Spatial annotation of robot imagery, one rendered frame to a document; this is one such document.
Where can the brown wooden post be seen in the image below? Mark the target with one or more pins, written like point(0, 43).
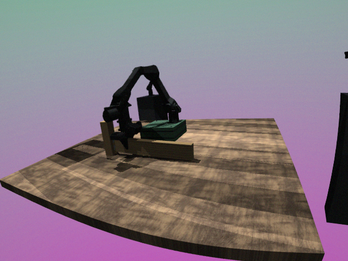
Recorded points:
point(107, 129)

